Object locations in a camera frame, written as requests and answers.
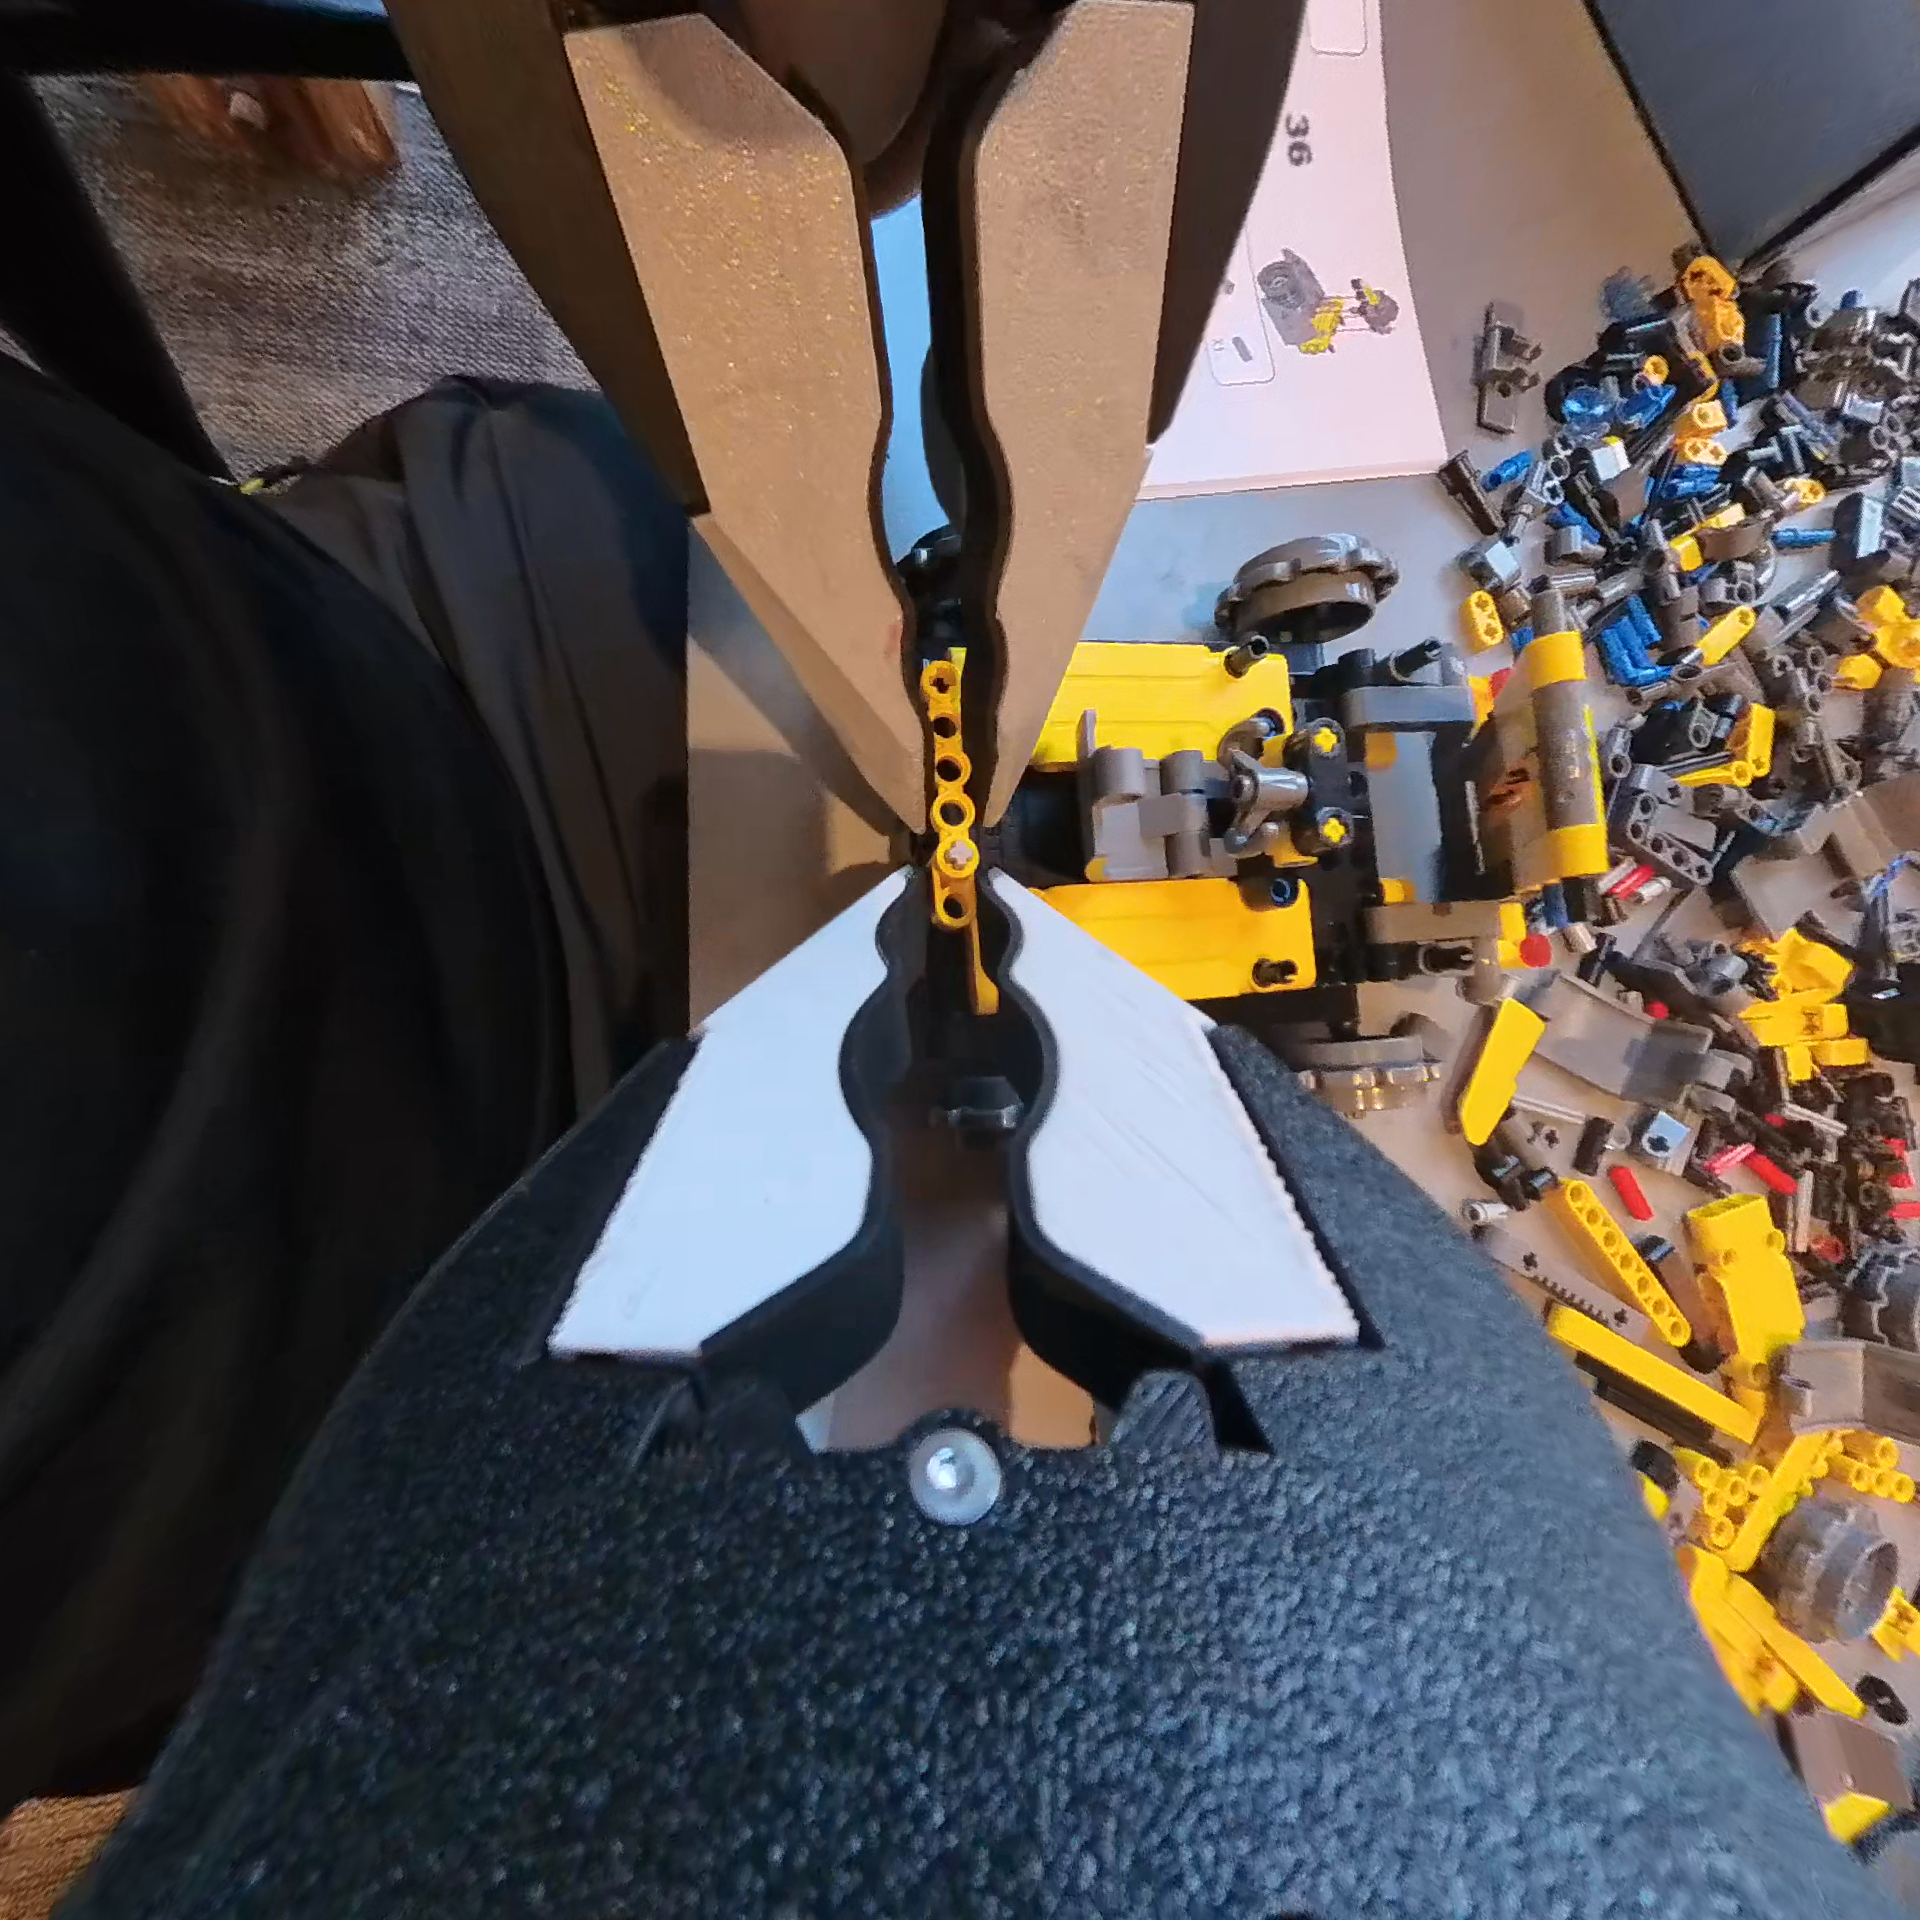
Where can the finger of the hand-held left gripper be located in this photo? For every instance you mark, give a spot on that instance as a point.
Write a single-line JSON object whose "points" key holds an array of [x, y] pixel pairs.
{"points": [[751, 375], [1072, 375]]}

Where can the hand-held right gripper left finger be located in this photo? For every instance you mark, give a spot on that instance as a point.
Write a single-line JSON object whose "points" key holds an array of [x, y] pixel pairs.
{"points": [[720, 1200]]}

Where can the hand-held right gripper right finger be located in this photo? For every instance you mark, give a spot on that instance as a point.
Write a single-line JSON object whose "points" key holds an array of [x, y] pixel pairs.
{"points": [[1186, 1184]]}

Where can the yellow thin toy beam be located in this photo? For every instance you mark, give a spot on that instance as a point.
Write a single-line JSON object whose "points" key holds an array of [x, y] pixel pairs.
{"points": [[967, 939]]}

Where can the grey desk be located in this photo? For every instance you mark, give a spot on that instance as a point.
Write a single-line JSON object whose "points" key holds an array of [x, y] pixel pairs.
{"points": [[1172, 571]]}

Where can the instruction booklet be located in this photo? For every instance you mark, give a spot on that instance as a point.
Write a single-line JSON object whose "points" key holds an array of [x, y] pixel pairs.
{"points": [[1336, 405]]}

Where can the yellow toy vehicle model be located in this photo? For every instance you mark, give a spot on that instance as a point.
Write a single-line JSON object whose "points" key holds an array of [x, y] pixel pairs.
{"points": [[1156, 699]]}

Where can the yellow curved toy panel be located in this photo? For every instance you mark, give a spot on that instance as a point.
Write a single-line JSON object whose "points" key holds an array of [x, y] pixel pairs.
{"points": [[1500, 1067]]}

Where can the dark blue cardboard box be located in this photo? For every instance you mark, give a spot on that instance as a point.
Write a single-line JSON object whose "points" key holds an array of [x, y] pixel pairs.
{"points": [[1771, 107]]}

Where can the person's dark clothing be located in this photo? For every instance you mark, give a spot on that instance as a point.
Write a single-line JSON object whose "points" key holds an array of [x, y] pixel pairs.
{"points": [[226, 901]]}

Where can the pile of loose toy pieces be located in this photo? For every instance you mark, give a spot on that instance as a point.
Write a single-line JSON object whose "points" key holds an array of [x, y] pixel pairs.
{"points": [[1725, 676]]}

